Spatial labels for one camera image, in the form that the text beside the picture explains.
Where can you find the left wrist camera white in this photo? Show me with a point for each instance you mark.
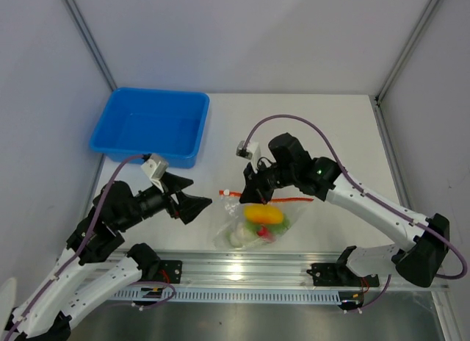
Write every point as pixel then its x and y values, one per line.
pixel 154 167

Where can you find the green grape bunch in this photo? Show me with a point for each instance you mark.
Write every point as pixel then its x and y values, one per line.
pixel 277 229

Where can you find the red chili pepper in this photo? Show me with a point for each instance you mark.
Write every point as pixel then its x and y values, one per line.
pixel 265 234

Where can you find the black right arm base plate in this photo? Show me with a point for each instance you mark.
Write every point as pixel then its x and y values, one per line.
pixel 334 275

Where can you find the aluminium mounting rail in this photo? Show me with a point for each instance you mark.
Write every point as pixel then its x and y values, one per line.
pixel 244 269

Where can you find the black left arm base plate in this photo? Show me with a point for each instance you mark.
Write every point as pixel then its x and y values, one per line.
pixel 168 271

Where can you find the yellow lemon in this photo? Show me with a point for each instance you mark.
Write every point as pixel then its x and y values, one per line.
pixel 258 213

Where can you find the slotted grey cable duct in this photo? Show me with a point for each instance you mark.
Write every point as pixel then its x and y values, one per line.
pixel 227 295

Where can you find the blue plastic bin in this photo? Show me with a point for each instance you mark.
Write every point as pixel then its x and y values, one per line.
pixel 144 121

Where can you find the left aluminium frame post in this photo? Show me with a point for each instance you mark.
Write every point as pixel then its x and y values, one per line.
pixel 89 40

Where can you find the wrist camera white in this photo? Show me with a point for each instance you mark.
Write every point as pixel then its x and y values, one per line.
pixel 250 151
pixel 154 167

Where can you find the aluminium frame post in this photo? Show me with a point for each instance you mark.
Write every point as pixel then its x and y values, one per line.
pixel 89 40
pixel 411 42

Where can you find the clear zip bag orange zipper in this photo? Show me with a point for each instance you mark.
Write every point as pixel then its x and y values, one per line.
pixel 292 208

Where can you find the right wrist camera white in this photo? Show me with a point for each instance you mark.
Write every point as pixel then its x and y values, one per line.
pixel 250 151

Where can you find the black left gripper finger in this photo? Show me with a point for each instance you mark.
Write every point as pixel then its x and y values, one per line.
pixel 190 206
pixel 173 183

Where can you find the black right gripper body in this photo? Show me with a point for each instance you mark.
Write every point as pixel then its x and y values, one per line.
pixel 270 177

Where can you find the white cauliflower with green leaves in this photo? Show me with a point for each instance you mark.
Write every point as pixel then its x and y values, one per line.
pixel 240 236

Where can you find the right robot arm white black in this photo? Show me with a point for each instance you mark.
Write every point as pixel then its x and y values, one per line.
pixel 418 247

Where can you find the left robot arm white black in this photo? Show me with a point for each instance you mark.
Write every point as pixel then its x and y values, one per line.
pixel 61 301

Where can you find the right aluminium frame post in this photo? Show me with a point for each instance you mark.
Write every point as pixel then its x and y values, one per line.
pixel 411 42

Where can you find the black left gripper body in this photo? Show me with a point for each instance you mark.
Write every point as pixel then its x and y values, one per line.
pixel 170 203

